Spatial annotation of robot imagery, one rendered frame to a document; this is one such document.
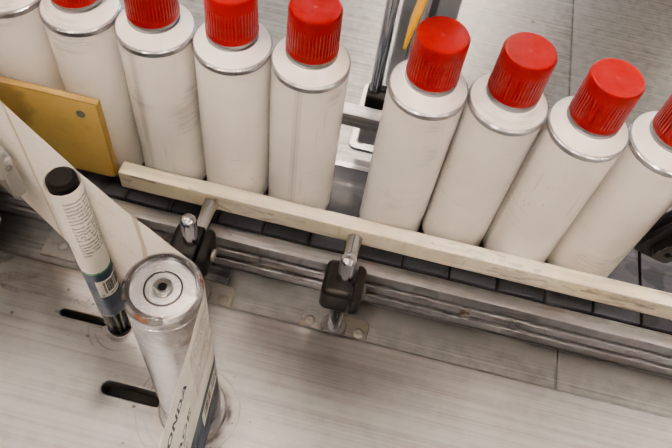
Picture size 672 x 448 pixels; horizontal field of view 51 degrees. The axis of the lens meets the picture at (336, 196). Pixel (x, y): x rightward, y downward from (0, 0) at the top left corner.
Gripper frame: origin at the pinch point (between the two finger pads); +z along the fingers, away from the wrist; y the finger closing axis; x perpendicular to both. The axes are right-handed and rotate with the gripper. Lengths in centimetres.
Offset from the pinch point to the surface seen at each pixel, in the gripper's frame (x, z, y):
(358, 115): -23.6, 6.6, -3.1
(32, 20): -46.7, 7.8, 1.1
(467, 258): -12.1, 7.6, 4.0
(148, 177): -35.8, 16.0, 3.8
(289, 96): -29.8, 1.8, 2.5
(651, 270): 3.8, 5.4, -1.1
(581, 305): -1.6, 7.4, 3.7
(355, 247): -19.9, 10.7, 5.2
